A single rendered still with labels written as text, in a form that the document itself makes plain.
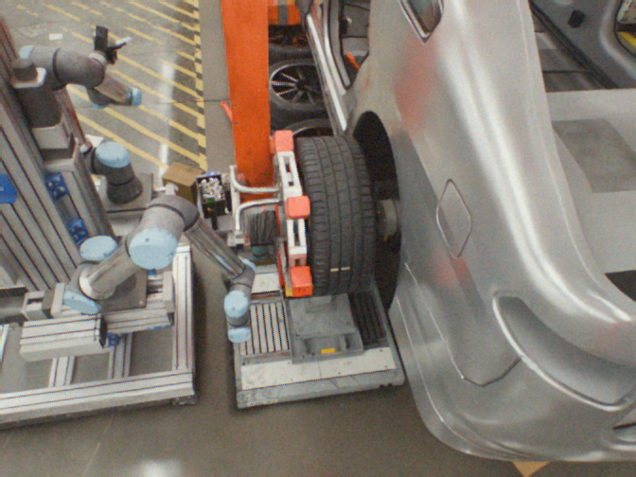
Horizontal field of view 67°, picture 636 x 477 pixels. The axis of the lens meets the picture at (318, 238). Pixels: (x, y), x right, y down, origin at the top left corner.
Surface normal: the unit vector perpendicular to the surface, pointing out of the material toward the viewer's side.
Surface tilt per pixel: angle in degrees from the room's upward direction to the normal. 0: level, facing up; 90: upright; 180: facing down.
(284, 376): 0
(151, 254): 85
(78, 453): 0
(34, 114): 90
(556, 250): 22
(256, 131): 90
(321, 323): 0
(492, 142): 47
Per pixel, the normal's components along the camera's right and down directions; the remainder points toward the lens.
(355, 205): 0.15, -0.06
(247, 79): 0.17, 0.76
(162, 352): 0.06, -0.64
